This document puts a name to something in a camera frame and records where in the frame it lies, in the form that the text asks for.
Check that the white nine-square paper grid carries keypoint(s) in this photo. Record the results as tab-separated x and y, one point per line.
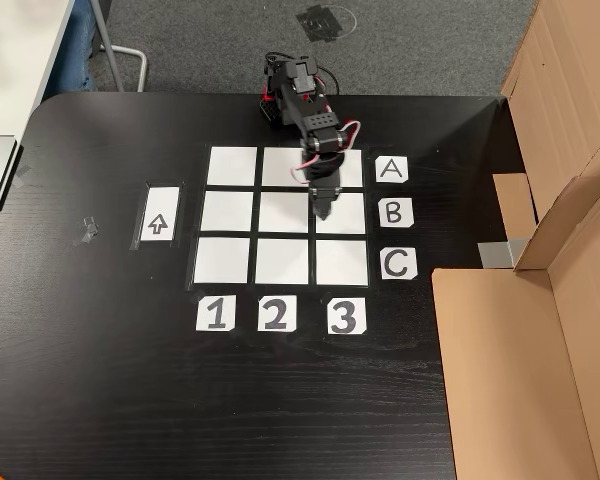
230	215

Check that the paper sheet letter B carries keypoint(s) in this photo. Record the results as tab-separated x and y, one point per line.
395	213

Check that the paper sheet letter A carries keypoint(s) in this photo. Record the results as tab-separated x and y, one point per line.
391	170

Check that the paper sheet letter C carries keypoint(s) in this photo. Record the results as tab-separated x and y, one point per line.
398	264

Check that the paper sheet number 3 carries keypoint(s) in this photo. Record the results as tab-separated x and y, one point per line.
346	316

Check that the paper sheet number 2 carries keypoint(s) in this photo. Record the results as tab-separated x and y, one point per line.
277	313

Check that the black floor tape patch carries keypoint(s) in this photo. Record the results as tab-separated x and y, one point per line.
320	24

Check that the paper sheet number 1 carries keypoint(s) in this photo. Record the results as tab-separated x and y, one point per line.
215	313

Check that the white arrow paper sheet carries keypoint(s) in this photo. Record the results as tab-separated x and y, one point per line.
158	215

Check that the crumpled clear tape piece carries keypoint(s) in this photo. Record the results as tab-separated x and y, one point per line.
86	231

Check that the grey metal table leg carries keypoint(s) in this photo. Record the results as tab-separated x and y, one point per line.
115	50

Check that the brown cardboard panel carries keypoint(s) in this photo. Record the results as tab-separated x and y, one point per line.
570	75
505	375

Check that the person's leg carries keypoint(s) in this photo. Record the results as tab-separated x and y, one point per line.
85	45

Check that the white table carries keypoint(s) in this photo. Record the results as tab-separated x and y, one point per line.
15	55

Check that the grey duct tape strip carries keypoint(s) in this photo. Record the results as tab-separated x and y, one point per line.
500	254

